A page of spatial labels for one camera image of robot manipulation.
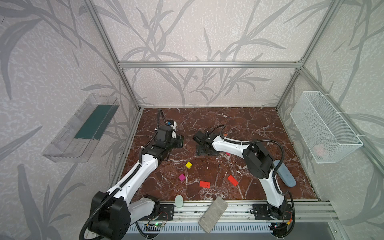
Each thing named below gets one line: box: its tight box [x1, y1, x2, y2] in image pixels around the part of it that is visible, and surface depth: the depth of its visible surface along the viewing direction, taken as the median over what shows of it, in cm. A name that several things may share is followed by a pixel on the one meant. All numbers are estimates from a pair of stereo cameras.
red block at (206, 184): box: [199, 180, 211, 189], surface depth 84 cm
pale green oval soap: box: [175, 194, 184, 208], surface depth 77 cm
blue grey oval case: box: [273, 160, 297, 188], surface depth 84 cm
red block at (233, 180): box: [227, 175, 239, 187], surface depth 86 cm
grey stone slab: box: [198, 196, 229, 234], surface depth 72 cm
